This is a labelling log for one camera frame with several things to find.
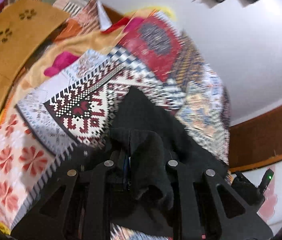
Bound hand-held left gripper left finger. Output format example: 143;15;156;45
11;152;131;240

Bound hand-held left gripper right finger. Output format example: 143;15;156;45
165;154;274;240

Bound black zip hoodie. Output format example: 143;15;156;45
79;86;229;238

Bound brown wooden wardrobe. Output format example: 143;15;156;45
227;94;282;173

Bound orange striped blanket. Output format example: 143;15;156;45
13;0;136;100

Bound patchwork patterned quilt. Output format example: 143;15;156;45
0;7;233;240

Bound yellow padded headboard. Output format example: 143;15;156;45
128;4;176;20

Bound pink wall sticker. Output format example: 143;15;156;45
257;187;280;219

